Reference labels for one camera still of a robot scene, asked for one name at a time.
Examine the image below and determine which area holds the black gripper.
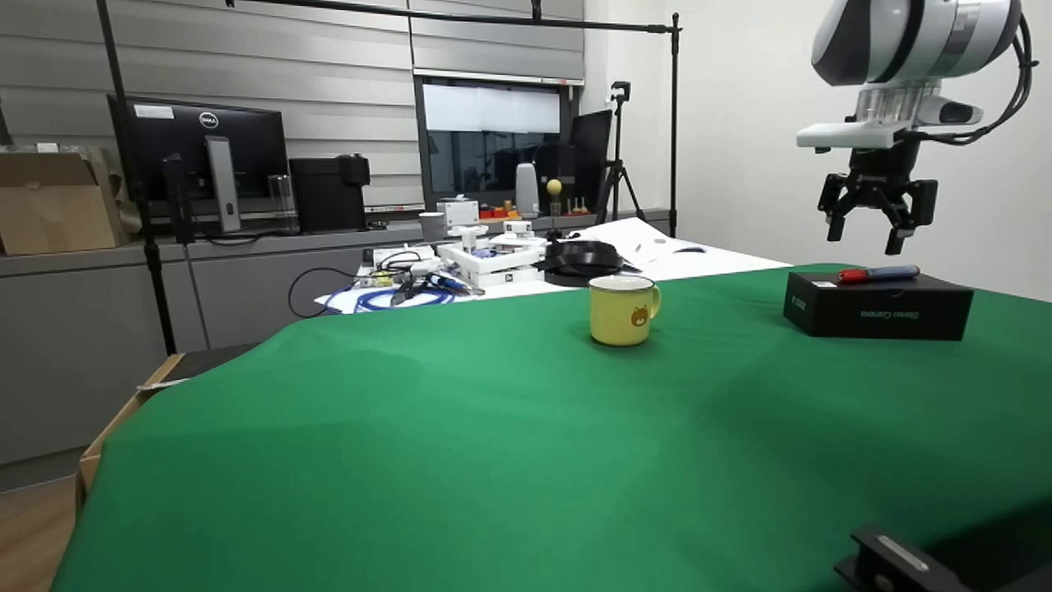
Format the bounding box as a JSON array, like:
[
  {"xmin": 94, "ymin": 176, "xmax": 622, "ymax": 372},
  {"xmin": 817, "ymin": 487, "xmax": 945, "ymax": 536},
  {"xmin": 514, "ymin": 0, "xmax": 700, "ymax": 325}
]
[{"xmin": 815, "ymin": 136, "xmax": 939, "ymax": 258}]

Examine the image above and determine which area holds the red and blue marker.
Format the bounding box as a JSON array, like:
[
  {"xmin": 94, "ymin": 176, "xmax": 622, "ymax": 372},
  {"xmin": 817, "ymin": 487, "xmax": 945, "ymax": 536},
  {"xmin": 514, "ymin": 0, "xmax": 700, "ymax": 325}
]
[{"xmin": 836, "ymin": 263, "xmax": 922, "ymax": 290}]

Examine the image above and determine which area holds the black rectangular box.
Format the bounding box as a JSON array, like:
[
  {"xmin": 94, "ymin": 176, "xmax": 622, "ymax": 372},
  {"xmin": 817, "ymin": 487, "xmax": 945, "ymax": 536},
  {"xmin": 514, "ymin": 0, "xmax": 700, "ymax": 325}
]
[{"xmin": 781, "ymin": 266, "xmax": 976, "ymax": 344}]

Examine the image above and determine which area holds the brown cardboard box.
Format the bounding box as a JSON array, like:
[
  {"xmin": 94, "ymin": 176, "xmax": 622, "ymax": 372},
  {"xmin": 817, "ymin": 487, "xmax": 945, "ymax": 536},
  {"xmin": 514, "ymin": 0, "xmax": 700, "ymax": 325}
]
[{"xmin": 0, "ymin": 147, "xmax": 131, "ymax": 259}]

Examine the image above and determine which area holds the white table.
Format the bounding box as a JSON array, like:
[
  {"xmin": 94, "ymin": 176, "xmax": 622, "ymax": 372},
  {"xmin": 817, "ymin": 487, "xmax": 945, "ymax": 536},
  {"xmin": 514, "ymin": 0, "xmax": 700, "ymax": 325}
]
[{"xmin": 315, "ymin": 215, "xmax": 791, "ymax": 320}]

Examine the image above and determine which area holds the yellow mug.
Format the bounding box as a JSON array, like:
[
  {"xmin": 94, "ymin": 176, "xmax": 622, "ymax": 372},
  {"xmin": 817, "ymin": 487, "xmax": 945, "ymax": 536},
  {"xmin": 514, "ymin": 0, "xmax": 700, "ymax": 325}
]
[{"xmin": 586, "ymin": 272, "xmax": 665, "ymax": 354}]

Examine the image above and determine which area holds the dark slim monitor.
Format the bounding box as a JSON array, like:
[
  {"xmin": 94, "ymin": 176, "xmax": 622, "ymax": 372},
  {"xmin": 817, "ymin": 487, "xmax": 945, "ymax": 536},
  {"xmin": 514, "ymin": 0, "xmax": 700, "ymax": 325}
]
[{"xmin": 567, "ymin": 108, "xmax": 613, "ymax": 218}]

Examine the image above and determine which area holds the black bag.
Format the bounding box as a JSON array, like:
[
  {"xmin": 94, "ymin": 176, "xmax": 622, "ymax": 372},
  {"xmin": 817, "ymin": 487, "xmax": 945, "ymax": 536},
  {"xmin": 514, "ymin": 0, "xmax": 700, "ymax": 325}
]
[{"xmin": 541, "ymin": 236, "xmax": 642, "ymax": 290}]

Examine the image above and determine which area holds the white cylindrical speaker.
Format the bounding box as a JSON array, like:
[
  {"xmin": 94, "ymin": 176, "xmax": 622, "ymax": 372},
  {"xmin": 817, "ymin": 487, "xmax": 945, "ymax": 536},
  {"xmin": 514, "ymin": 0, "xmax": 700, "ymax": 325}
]
[{"xmin": 514, "ymin": 161, "xmax": 541, "ymax": 220}]

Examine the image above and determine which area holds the white parts tray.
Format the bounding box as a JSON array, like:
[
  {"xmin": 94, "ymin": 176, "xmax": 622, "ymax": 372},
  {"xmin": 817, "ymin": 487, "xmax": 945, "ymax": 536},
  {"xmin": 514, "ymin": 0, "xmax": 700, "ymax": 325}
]
[{"xmin": 437, "ymin": 232, "xmax": 548, "ymax": 298}]

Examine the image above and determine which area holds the white small container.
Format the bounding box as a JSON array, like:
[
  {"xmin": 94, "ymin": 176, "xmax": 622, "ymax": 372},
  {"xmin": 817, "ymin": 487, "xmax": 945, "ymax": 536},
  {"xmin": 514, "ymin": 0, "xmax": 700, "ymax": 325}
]
[{"xmin": 441, "ymin": 191, "xmax": 482, "ymax": 235}]

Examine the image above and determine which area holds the green tablecloth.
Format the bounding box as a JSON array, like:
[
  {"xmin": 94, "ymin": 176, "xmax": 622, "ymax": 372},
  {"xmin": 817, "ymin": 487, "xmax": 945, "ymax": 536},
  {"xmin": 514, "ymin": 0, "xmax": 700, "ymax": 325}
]
[{"xmin": 49, "ymin": 259, "xmax": 1052, "ymax": 592}]

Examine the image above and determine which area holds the black computer tower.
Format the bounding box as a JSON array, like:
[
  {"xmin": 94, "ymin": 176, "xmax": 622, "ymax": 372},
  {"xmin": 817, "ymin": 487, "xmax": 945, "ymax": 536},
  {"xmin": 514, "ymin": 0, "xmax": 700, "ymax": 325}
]
[{"xmin": 290, "ymin": 152, "xmax": 376, "ymax": 235}]

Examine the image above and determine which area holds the black Dell monitor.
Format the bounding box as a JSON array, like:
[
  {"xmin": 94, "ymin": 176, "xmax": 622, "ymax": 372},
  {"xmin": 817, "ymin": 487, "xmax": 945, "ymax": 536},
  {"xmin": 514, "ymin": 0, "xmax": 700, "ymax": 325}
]
[{"xmin": 106, "ymin": 97, "xmax": 298, "ymax": 241}]

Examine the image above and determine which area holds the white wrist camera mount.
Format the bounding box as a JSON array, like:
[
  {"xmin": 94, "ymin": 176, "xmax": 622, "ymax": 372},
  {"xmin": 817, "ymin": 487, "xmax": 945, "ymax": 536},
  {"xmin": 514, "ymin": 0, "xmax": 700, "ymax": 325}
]
[{"xmin": 796, "ymin": 97, "xmax": 985, "ymax": 155}]

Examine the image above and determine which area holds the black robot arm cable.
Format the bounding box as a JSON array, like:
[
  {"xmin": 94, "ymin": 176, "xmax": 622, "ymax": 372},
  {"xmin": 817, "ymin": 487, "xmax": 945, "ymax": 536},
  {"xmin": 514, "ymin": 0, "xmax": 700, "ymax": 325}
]
[{"xmin": 916, "ymin": 10, "xmax": 1039, "ymax": 147}]

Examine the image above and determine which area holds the black tripod with camera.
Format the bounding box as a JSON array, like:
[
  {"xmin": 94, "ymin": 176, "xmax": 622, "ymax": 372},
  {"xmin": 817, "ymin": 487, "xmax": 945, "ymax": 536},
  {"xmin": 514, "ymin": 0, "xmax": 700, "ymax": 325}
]
[{"xmin": 594, "ymin": 78, "xmax": 650, "ymax": 225}]

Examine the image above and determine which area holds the black camera clamp mount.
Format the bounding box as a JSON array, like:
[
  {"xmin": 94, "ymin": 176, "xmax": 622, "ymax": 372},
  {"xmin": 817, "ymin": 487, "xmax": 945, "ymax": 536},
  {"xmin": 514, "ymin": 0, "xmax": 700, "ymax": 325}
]
[{"xmin": 830, "ymin": 527, "xmax": 980, "ymax": 592}]

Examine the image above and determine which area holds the large wall display screen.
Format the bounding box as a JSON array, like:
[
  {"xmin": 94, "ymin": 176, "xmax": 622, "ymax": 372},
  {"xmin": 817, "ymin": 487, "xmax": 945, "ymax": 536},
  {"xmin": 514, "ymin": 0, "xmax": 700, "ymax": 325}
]
[{"xmin": 415, "ymin": 75, "xmax": 577, "ymax": 215}]

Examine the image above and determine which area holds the blue cable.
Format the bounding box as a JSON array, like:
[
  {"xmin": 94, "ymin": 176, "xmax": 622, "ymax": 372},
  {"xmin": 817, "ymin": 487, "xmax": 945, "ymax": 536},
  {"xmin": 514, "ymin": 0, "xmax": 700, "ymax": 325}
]
[{"xmin": 354, "ymin": 272, "xmax": 472, "ymax": 315}]

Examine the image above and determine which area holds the black cable loop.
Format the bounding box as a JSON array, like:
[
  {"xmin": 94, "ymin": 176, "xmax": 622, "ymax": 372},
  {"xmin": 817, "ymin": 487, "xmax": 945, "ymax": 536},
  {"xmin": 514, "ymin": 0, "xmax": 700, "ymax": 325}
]
[{"xmin": 286, "ymin": 259, "xmax": 366, "ymax": 323}]

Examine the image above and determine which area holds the black metal pole frame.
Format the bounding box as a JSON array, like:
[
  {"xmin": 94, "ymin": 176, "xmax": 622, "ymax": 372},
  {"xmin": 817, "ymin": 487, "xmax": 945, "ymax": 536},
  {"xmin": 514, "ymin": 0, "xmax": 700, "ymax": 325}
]
[{"xmin": 94, "ymin": 0, "xmax": 685, "ymax": 357}]

